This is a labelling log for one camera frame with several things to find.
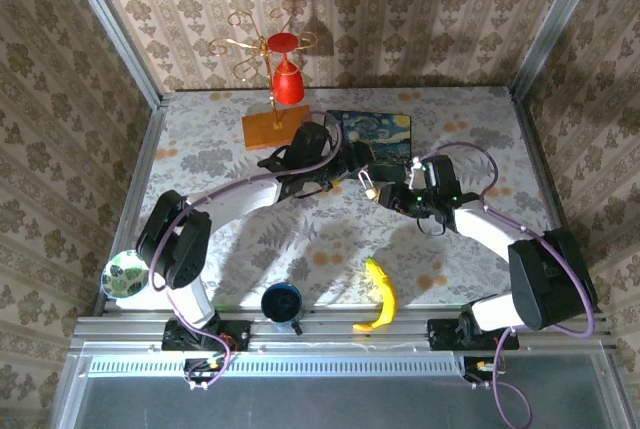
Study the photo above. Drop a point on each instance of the brass padlock silver shackle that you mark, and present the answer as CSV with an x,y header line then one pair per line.
x,y
370,194

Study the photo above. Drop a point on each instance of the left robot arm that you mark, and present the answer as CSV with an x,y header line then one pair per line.
x,y
175,244

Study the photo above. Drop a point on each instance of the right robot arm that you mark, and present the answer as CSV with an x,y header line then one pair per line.
x,y
545,279

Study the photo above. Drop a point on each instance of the gold rack with wooden base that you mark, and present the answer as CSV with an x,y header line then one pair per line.
x,y
260,131

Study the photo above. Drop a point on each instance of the starry night painted tin box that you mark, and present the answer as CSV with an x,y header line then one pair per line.
x,y
380,134

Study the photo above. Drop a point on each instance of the red wine glass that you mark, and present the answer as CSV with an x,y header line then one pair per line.
x,y
287,86

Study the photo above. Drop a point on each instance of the yellow banana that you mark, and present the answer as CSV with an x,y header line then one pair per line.
x,y
387,299

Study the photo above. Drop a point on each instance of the blue mug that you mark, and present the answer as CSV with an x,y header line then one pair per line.
x,y
281,304

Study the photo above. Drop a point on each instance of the small connector board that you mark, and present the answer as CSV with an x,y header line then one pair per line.
x,y
207,371
482,369

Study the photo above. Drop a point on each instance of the grey metal sheet panel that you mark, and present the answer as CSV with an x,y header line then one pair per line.
x,y
325,404

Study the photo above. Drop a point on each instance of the leaf patterned bowl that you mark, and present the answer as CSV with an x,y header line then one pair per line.
x,y
120,276

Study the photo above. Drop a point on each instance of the aluminium table edge rail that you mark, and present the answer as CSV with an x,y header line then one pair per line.
x,y
132,199
542,174

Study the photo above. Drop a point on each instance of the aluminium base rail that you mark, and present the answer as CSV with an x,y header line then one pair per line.
x,y
340,339

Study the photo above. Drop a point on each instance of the aluminium frame post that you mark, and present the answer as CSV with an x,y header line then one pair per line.
x,y
118,34
555,24

